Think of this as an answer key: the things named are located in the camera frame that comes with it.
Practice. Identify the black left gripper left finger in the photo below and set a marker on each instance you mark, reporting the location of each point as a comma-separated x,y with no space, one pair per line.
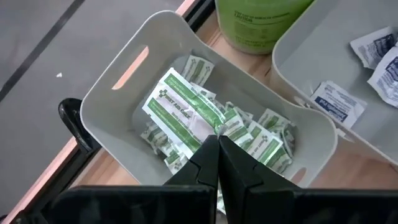
140,205

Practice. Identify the green wipes canister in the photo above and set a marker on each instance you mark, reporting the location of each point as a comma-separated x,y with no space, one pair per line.
258,25

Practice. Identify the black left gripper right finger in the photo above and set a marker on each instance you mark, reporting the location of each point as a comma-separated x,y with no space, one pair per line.
295,208

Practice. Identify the white plastic storage bin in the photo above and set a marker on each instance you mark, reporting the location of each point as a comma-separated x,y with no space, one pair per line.
109,118
311,46

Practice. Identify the small white floor scrap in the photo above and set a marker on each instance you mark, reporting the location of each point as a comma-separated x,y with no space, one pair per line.
59,75

